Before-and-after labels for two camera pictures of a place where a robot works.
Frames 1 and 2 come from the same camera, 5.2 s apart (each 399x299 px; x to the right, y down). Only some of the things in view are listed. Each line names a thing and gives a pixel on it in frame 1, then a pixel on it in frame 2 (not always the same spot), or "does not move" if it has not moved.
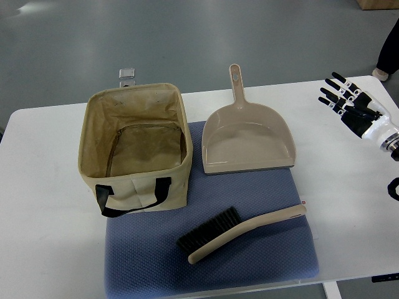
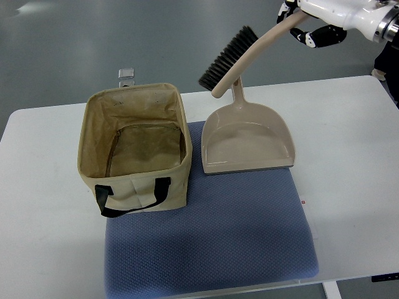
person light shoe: x=379 y=74 does not move
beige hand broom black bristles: x=225 y=226 to x=241 y=52
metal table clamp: x=126 y=77 does not move
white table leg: x=331 y=290 does not move
